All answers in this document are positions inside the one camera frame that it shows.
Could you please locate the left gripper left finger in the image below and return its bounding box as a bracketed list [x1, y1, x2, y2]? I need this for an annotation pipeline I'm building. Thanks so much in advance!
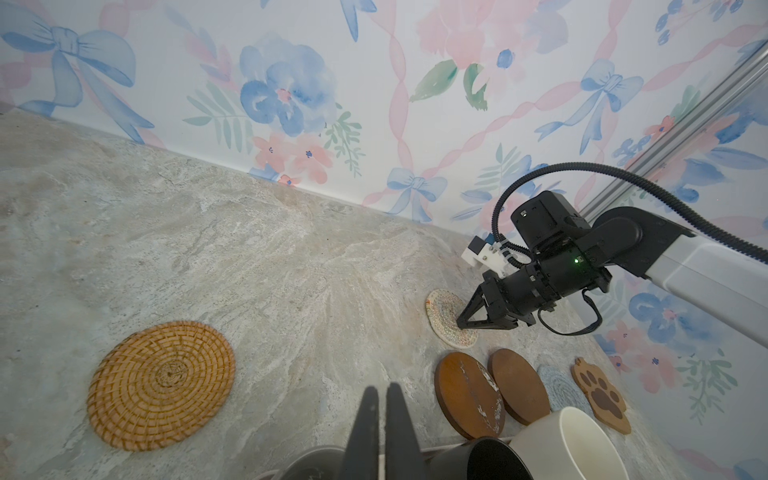
[338, 386, 379, 480]

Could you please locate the blue grey woven coaster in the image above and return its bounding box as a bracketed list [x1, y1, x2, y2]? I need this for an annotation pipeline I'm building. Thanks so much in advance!
[537, 364, 594, 417]

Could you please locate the black mug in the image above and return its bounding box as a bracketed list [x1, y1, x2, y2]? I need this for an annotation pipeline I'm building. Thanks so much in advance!
[427, 437, 533, 480]

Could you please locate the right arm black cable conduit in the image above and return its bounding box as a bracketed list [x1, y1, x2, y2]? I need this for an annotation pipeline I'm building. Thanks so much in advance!
[490, 161, 768, 265]

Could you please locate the brown paw shaped coaster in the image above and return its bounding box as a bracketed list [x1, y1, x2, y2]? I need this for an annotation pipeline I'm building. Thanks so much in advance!
[571, 357, 632, 435]

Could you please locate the grey mug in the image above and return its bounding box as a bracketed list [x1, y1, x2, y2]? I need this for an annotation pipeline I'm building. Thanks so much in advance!
[275, 446, 345, 480]

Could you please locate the plain brown wooden coaster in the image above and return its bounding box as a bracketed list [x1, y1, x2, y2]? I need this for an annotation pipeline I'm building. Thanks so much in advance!
[488, 348, 551, 425]

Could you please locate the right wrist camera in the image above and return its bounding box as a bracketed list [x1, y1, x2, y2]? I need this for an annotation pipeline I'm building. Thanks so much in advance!
[461, 236, 513, 278]

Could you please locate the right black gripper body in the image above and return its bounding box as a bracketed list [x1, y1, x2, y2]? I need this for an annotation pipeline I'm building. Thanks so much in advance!
[481, 191, 612, 326]

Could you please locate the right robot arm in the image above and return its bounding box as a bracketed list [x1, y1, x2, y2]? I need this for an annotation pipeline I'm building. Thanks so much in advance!
[456, 191, 767, 345]

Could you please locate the cream mug back right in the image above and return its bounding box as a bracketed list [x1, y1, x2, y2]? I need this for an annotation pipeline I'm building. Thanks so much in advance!
[509, 407, 629, 480]

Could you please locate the colourful stitched white coaster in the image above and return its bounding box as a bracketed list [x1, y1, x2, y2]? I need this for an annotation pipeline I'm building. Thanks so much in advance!
[425, 289, 478, 349]

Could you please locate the scratched brown wooden coaster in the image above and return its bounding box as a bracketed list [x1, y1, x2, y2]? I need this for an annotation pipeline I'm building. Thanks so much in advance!
[434, 351, 505, 440]

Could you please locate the woven rattan coaster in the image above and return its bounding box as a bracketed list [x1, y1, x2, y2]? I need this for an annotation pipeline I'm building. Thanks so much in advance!
[86, 321, 236, 452]

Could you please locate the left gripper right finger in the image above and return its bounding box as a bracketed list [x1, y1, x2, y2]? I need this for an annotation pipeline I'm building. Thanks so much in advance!
[384, 383, 426, 480]

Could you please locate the right aluminium corner post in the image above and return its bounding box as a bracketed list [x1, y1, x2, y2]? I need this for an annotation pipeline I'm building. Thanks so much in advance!
[609, 39, 767, 239]

